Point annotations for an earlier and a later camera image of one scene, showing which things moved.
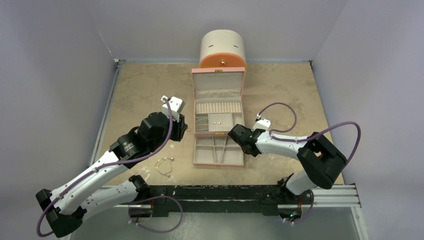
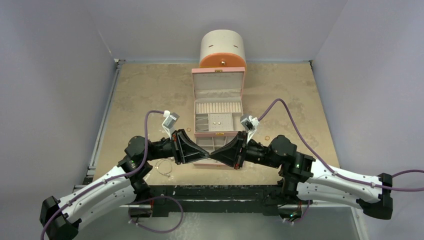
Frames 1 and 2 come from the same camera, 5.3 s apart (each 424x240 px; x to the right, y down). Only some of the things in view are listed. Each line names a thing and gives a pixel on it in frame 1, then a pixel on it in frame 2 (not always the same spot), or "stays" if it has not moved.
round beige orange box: (222, 48) stays
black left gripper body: (176, 130) to (177, 151)
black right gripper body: (236, 133) to (241, 151)
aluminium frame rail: (100, 131) stays
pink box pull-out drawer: (217, 151) stays
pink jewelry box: (219, 100) stays
